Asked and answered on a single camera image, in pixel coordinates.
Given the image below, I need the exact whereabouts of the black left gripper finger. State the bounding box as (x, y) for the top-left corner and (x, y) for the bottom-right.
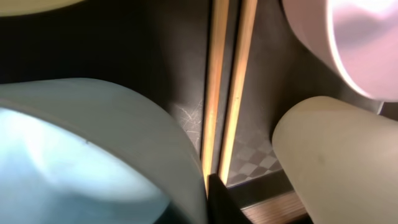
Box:
(207, 174), (252, 224)

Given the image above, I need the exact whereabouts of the pale green cup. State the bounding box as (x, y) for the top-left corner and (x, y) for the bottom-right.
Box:
(272, 96), (397, 223)

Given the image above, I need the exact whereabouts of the light blue bowl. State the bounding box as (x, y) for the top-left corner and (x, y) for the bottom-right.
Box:
(1, 78), (208, 223)

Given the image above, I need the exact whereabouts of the white bowl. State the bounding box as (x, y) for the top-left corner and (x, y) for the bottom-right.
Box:
(282, 0), (397, 102)

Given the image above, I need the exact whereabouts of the yellow plate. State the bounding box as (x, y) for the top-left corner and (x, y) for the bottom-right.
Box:
(1, 0), (84, 17)

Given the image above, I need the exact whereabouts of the wooden chopstick right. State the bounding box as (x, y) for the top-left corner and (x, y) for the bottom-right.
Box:
(218, 0), (257, 184)

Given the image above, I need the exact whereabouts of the wooden chopstick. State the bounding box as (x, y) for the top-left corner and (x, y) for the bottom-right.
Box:
(218, 0), (257, 184)
(201, 0), (229, 192)

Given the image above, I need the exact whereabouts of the dark brown serving tray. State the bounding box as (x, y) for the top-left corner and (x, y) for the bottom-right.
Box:
(1, 0), (383, 207)

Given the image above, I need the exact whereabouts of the wooden chopstick left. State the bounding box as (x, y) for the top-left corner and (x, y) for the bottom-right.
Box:
(201, 0), (229, 192)

